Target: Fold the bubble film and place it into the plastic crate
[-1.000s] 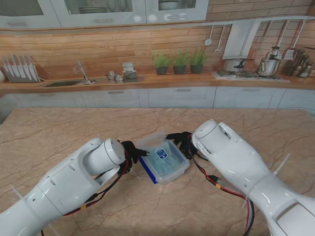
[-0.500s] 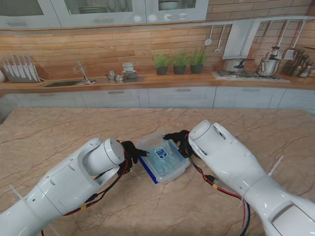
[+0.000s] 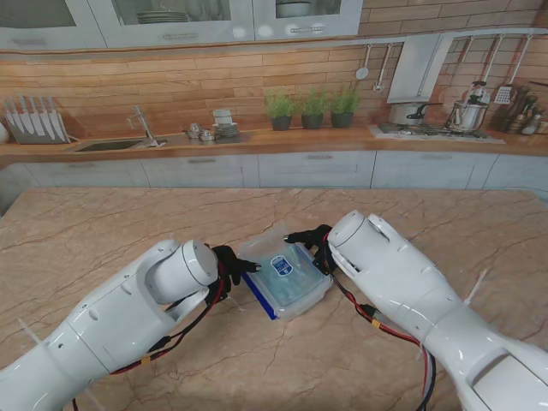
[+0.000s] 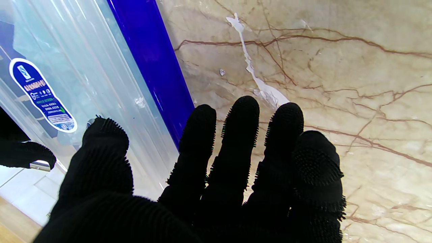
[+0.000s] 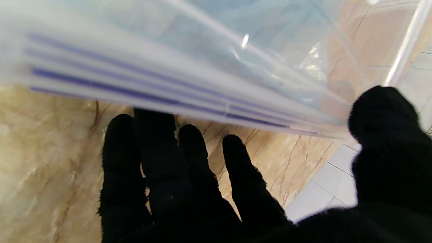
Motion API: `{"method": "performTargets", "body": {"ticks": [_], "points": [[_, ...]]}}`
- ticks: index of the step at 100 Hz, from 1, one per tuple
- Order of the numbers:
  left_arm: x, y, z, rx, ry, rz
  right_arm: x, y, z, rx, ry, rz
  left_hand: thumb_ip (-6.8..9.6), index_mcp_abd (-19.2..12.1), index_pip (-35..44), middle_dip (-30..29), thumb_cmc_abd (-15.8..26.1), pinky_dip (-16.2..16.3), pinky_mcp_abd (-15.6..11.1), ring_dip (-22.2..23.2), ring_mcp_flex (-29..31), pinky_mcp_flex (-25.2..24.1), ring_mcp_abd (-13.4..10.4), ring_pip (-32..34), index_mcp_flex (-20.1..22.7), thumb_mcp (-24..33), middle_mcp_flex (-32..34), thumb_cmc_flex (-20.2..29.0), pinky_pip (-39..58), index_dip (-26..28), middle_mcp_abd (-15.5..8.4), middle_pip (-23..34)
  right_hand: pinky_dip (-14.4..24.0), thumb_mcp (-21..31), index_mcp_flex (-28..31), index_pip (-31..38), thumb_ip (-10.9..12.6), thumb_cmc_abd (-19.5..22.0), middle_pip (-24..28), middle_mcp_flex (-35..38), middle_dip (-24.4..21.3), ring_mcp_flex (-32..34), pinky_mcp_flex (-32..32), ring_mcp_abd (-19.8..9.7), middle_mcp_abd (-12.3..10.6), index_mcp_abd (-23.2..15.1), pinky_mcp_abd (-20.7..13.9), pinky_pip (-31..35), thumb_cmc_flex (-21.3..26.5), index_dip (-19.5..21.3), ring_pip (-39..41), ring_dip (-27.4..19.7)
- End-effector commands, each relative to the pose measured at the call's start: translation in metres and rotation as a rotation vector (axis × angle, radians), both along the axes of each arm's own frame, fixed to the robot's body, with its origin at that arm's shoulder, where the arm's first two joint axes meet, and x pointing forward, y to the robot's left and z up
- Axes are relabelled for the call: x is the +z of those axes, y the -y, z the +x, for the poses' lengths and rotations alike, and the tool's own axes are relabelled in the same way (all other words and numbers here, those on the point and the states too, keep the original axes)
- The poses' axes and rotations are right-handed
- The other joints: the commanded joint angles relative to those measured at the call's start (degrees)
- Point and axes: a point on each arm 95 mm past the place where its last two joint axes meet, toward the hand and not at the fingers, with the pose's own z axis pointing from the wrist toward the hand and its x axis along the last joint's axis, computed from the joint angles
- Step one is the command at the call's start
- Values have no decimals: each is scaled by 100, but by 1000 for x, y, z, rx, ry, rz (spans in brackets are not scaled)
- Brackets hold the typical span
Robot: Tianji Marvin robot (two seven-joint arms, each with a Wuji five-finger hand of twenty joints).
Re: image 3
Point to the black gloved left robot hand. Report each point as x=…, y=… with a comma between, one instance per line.
x=233, y=267

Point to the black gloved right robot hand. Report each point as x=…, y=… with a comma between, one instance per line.
x=312, y=242

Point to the clear plastic lid blue label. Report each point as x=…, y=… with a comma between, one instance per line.
x=287, y=274

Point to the clear plastic crate blue latches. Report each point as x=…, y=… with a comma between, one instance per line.
x=291, y=291

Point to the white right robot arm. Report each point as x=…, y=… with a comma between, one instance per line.
x=428, y=308

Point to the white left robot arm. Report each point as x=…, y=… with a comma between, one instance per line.
x=107, y=334

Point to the printed kitchen backdrop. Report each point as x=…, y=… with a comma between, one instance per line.
x=171, y=85

